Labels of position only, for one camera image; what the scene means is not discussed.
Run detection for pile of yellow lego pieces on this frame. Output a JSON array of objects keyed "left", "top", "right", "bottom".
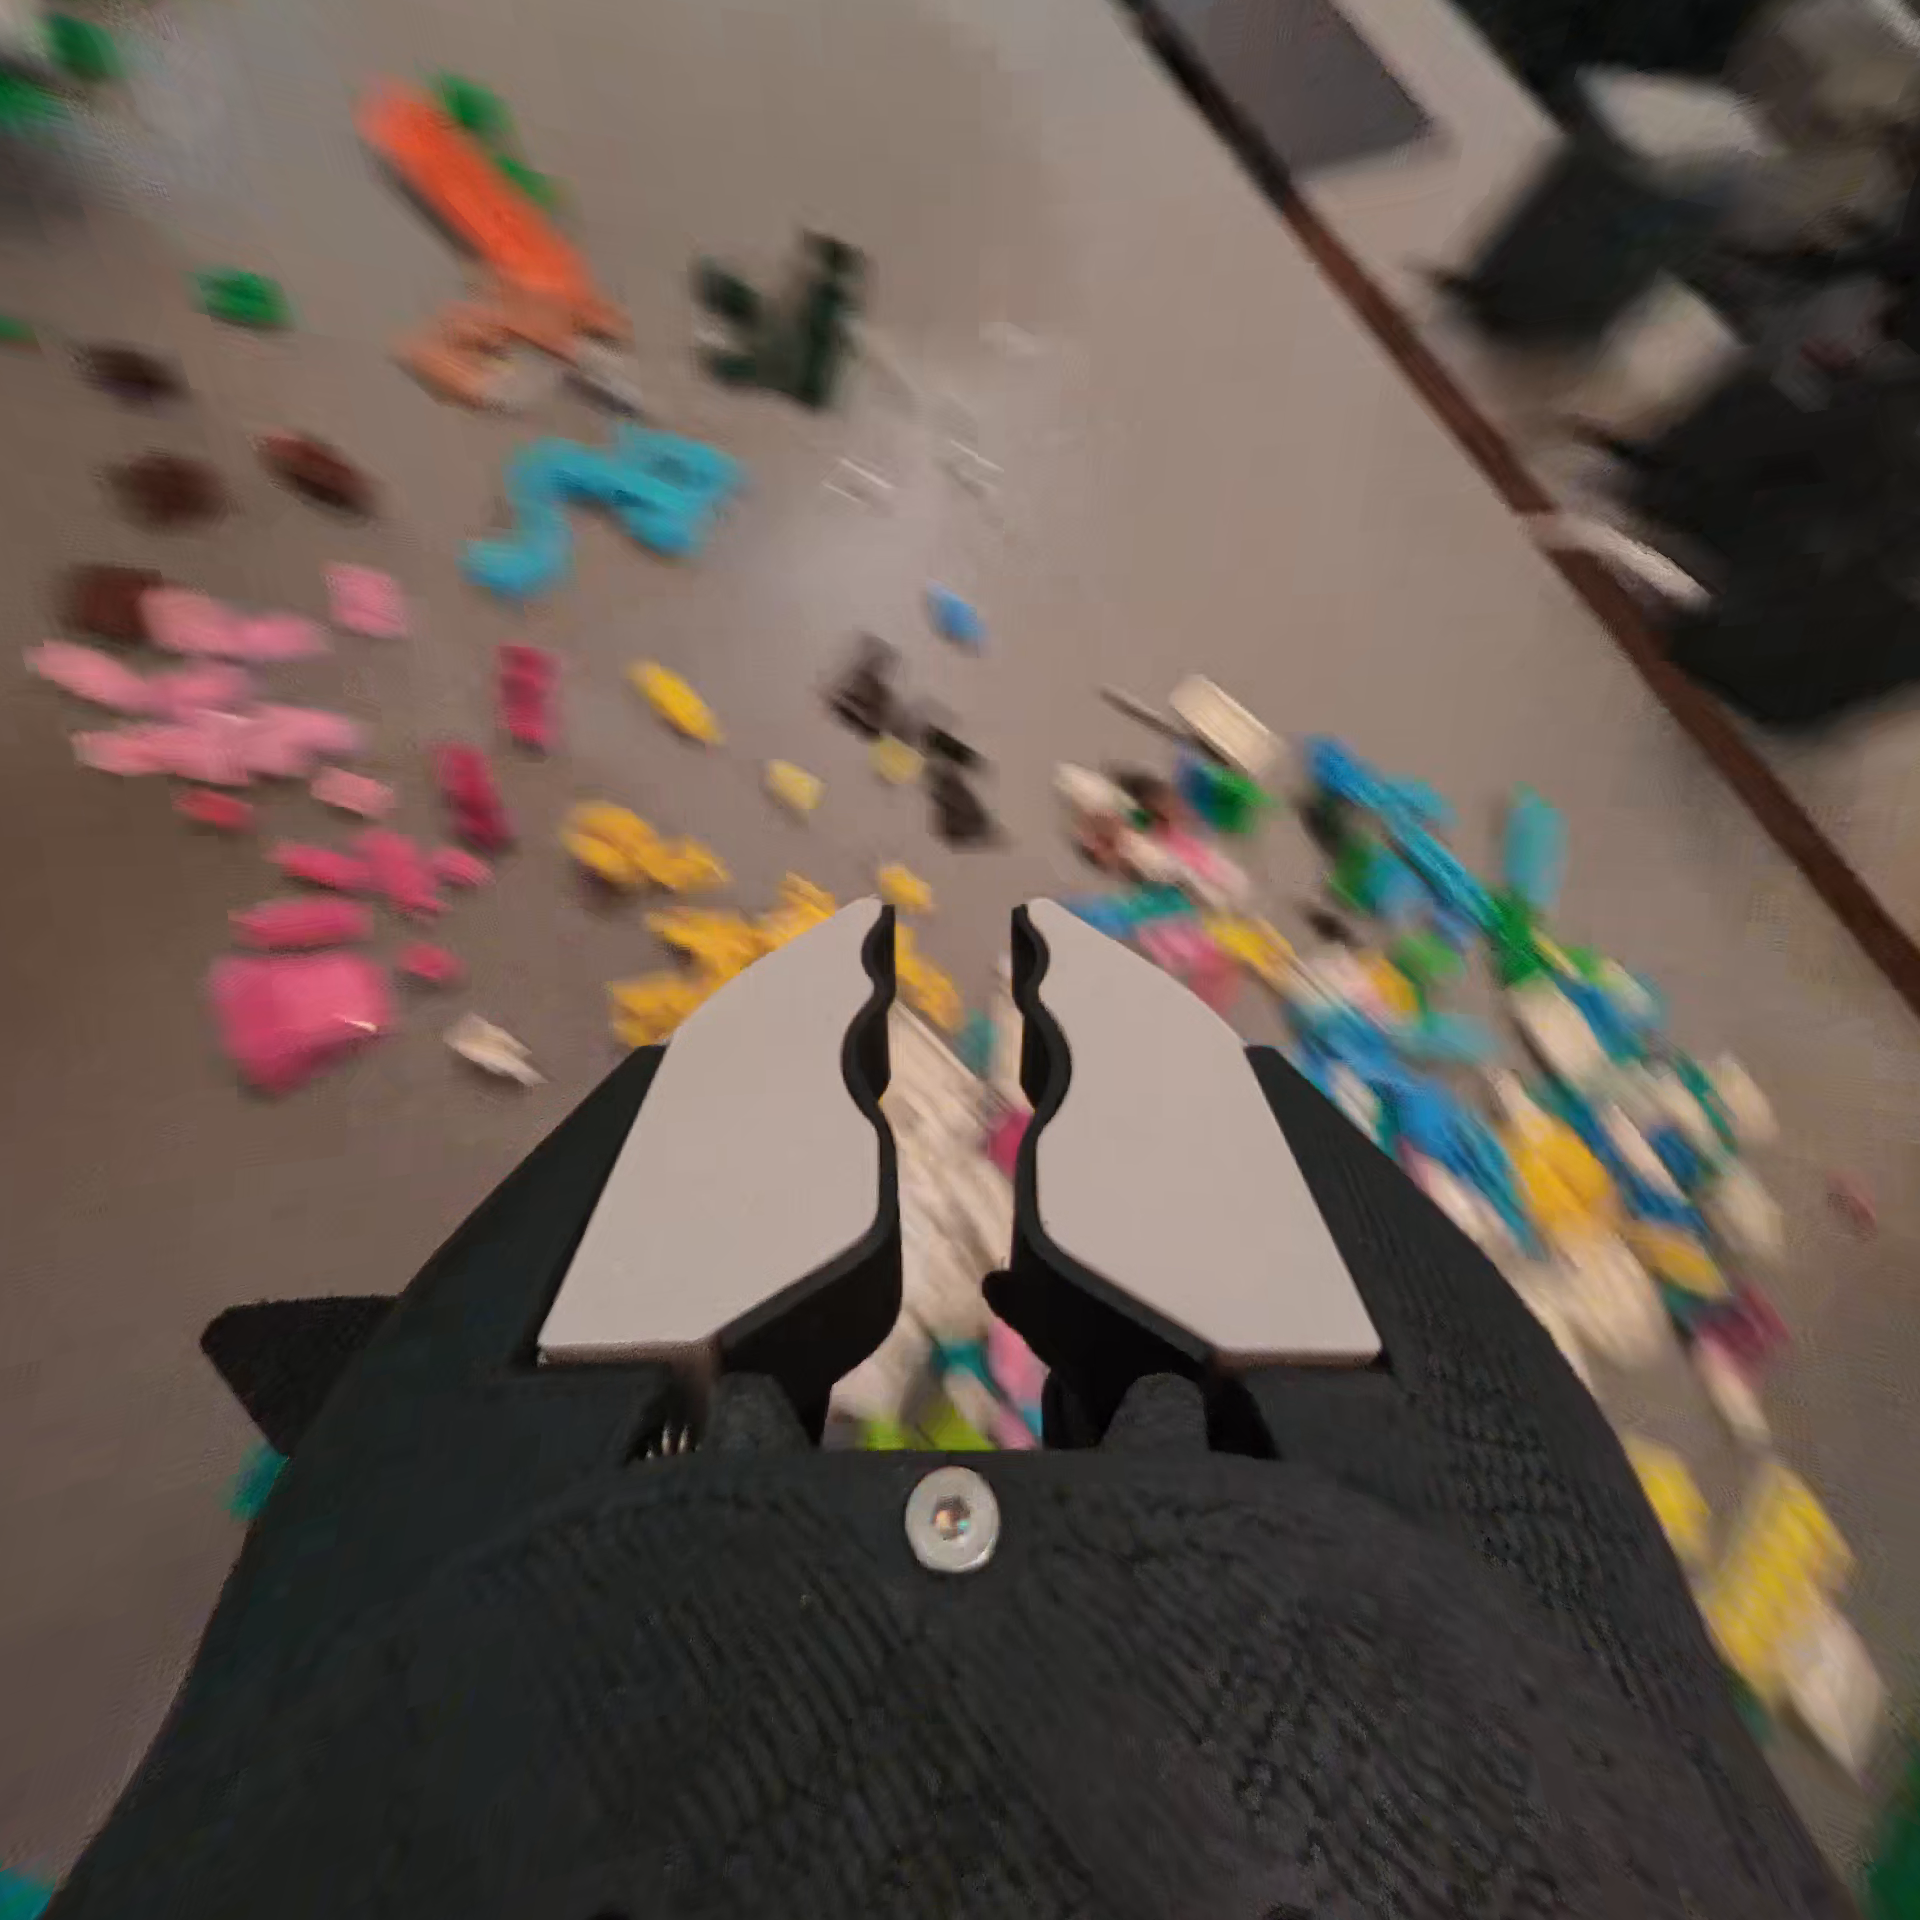
[{"left": 562, "top": 660, "right": 964, "bottom": 1051}]

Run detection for pile of pink lego pieces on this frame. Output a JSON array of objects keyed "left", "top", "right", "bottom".
[{"left": 22, "top": 563, "right": 496, "bottom": 993}]

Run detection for black desk device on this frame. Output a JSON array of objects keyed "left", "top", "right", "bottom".
[
  {"left": 1430, "top": 66, "right": 1778, "bottom": 355},
  {"left": 1612, "top": 359, "right": 1920, "bottom": 730}
]

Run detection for long orange lego piece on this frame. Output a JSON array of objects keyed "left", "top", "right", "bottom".
[{"left": 355, "top": 79, "right": 628, "bottom": 346}]

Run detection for reddish brown lego brick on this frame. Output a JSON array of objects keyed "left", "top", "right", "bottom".
[{"left": 63, "top": 564, "right": 170, "bottom": 644}]

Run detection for large pink lego piece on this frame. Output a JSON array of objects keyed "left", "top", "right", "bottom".
[{"left": 207, "top": 949, "right": 399, "bottom": 1095}]

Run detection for pile of mixed-colour lego pieces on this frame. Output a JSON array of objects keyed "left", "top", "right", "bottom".
[{"left": 1050, "top": 675, "right": 1893, "bottom": 1772}]

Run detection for magenta lego piece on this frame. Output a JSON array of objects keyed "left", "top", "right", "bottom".
[
  {"left": 491, "top": 642, "right": 562, "bottom": 751},
  {"left": 432, "top": 742, "right": 515, "bottom": 853}
]

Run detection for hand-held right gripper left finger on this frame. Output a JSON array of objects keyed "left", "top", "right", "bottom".
[{"left": 535, "top": 893, "right": 903, "bottom": 1369}]

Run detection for dark brown lego plate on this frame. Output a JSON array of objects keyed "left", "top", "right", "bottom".
[{"left": 109, "top": 451, "right": 231, "bottom": 530}]

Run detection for green round lego piece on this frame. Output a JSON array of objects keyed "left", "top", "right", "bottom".
[{"left": 189, "top": 262, "right": 298, "bottom": 335}]

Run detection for small orange lego pieces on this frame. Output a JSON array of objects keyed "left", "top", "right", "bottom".
[{"left": 397, "top": 305, "right": 523, "bottom": 410}]

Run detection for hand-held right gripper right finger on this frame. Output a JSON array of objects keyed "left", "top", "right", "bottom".
[{"left": 1008, "top": 893, "right": 1384, "bottom": 1371}]

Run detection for black lego pieces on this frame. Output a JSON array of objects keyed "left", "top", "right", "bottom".
[{"left": 829, "top": 633, "right": 1000, "bottom": 846}]

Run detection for brown and pink lego piece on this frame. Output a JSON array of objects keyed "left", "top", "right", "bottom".
[{"left": 255, "top": 430, "right": 379, "bottom": 518}]

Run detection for light blue curved lego piece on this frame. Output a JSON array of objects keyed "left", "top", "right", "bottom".
[{"left": 459, "top": 423, "right": 751, "bottom": 605}]

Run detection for dark green lego pieces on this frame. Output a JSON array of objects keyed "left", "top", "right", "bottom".
[{"left": 690, "top": 229, "right": 875, "bottom": 410}]

